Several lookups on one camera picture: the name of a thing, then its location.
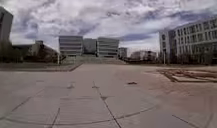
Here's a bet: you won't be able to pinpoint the grey twin-block building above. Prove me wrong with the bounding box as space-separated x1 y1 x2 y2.
58 35 120 59

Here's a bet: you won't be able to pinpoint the row of bare trees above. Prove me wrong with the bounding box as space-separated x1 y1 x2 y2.
165 49 217 65

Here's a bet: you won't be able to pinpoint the large white building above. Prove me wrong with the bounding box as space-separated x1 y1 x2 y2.
158 15 217 65

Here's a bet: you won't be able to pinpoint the low building with bushes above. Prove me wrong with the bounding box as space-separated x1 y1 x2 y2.
0 40 60 64

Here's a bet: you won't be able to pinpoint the tall grey building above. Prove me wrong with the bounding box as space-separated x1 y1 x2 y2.
0 5 14 51

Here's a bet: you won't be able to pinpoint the low stone slabs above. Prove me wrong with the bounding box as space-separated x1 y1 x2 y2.
155 68 217 84

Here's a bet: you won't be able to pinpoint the grey paved plaza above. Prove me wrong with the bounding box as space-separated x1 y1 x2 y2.
0 63 217 128

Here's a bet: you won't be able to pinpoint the raised dark planting bed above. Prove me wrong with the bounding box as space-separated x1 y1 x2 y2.
0 61 84 73

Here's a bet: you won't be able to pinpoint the distant low building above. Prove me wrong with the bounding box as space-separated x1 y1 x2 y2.
129 50 158 62

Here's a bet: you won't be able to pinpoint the wide grey stairway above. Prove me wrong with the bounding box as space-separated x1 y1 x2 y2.
64 54 127 66

